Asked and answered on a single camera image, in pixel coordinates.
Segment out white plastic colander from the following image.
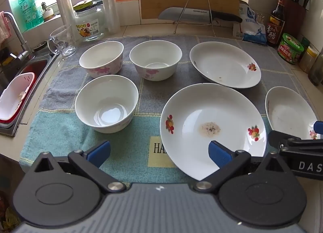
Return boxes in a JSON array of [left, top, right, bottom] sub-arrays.
[[0, 72, 36, 120]]

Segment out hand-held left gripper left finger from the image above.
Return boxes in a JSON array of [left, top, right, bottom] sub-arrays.
[[31, 140, 127, 193]]

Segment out black handled cleaver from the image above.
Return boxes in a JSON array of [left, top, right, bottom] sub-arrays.
[[158, 7, 243, 24]]

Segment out clear plastic wrap roll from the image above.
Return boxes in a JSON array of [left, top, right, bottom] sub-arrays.
[[98, 0, 122, 33], [54, 0, 76, 30]]

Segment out white plate fruit print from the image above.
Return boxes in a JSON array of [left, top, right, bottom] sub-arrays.
[[189, 41, 261, 89], [265, 86, 321, 140], [159, 83, 267, 181]]

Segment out dark red knife block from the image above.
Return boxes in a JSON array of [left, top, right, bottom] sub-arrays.
[[278, 0, 308, 46]]

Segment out clear glass bottle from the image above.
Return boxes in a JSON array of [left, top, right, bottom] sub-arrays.
[[308, 46, 323, 86]]

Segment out small potted plant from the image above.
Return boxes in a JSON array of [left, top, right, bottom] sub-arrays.
[[41, 2, 55, 20]]

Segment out green lid sauce jar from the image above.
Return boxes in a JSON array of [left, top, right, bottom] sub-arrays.
[[278, 33, 304, 65]]

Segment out red plastic basin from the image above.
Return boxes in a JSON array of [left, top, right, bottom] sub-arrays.
[[0, 57, 49, 125]]

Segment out white bowl pink flowers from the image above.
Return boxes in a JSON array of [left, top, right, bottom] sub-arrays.
[[129, 40, 182, 81], [79, 41, 124, 78]]

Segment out dark vinegar bottle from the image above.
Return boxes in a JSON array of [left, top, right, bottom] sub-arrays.
[[267, 0, 287, 48]]

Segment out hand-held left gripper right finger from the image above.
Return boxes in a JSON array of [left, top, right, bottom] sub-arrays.
[[194, 140, 290, 194]]

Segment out grey blue checked towel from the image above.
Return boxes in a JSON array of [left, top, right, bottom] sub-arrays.
[[19, 35, 316, 184]]

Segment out steel sink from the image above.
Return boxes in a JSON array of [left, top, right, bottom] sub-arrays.
[[0, 54, 60, 137]]

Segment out white blue salt bag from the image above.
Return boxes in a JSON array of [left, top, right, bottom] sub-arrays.
[[233, 1, 268, 45]]

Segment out green dish soap bottle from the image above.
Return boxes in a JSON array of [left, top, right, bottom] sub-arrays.
[[18, 0, 44, 31]]

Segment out steel faucet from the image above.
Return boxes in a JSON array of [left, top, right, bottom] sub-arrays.
[[4, 12, 36, 62]]

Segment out pink cloth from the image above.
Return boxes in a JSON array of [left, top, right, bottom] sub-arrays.
[[0, 11, 12, 40]]

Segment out white bowl faint grey pattern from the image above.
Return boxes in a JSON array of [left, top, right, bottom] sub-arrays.
[[75, 75, 139, 134]]

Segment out glass jar yellow lid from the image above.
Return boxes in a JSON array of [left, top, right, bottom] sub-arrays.
[[73, 0, 106, 41]]

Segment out metal wire rack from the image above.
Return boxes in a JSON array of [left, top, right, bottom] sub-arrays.
[[173, 0, 216, 35]]

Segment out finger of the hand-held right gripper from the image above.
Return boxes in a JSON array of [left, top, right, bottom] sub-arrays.
[[268, 130, 323, 151], [314, 120, 323, 139]]

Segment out green cap small bottle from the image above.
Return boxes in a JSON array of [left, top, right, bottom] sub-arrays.
[[300, 37, 311, 54]]

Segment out clear glass mug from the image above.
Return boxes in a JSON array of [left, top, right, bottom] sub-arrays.
[[47, 24, 77, 59]]

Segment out yellow lid spice jar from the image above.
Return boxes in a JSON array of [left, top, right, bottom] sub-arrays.
[[299, 45, 318, 74]]

